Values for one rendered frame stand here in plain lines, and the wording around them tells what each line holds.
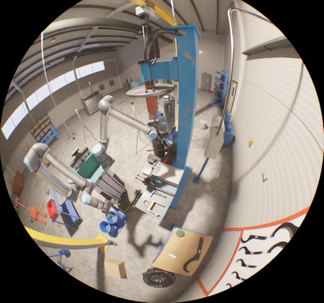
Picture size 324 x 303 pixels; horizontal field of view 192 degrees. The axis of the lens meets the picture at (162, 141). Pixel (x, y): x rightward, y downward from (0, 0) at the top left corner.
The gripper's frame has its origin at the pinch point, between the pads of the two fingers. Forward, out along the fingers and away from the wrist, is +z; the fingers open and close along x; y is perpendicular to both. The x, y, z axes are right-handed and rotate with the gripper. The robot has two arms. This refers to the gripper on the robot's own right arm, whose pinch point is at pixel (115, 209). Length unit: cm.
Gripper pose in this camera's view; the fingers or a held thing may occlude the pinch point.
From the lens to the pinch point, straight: 103.5
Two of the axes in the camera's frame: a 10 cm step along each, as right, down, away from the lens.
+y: -8.4, 1.4, 5.3
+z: 4.8, 6.4, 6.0
